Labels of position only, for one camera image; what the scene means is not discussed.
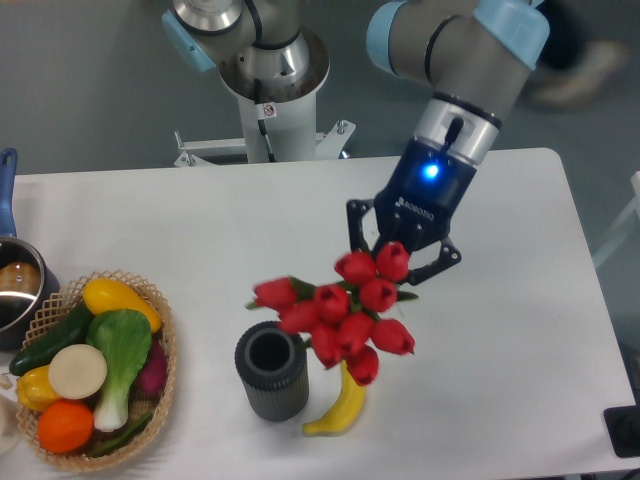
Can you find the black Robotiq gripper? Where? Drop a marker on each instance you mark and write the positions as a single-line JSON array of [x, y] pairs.
[[415, 208]]

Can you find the red tulip bouquet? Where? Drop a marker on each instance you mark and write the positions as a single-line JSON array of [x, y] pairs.
[[345, 320]]

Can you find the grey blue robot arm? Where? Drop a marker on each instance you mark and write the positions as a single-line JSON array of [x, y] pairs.
[[476, 56]]

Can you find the dark grey ribbed vase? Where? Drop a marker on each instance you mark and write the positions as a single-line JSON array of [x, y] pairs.
[[272, 366]]

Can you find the yellow banana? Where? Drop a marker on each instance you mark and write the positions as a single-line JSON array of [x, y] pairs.
[[344, 412]]

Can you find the black device at edge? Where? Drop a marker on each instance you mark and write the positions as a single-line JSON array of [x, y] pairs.
[[623, 428]]

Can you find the purple sweet potato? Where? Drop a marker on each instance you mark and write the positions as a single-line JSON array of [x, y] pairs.
[[152, 378]]

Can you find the green bok choy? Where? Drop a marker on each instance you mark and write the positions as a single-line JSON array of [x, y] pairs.
[[123, 337]]

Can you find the yellow squash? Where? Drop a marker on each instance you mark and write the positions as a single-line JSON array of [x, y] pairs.
[[103, 294]]

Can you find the green chili pepper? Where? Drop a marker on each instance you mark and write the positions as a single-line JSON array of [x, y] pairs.
[[124, 437]]

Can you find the woven wicker basket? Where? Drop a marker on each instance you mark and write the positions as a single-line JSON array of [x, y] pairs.
[[53, 310]]

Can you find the green cucumber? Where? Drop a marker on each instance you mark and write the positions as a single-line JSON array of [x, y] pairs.
[[70, 330]]

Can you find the white round radish slice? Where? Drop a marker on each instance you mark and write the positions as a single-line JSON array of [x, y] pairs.
[[77, 372]]

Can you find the orange fruit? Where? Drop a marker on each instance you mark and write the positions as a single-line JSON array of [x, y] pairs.
[[65, 426]]

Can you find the yellow bell pepper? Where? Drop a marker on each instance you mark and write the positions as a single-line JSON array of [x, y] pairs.
[[34, 390]]

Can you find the small white garlic piece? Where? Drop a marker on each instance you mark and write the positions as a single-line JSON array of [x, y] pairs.
[[5, 382]]

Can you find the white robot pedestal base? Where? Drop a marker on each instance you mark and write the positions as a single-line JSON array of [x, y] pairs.
[[276, 92]]

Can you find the blue handled saucepan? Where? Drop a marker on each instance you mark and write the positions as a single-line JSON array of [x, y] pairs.
[[26, 280]]

